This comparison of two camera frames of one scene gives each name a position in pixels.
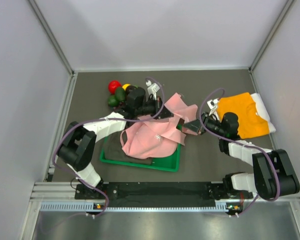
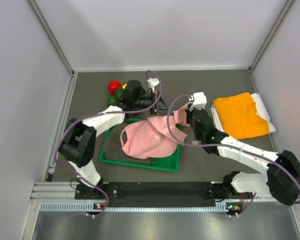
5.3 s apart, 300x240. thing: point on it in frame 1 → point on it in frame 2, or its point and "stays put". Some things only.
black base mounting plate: x=161 y=191 stays put
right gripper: x=194 y=125 → x=189 y=113
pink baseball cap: x=145 y=140 stays put
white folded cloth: x=261 y=110 stays put
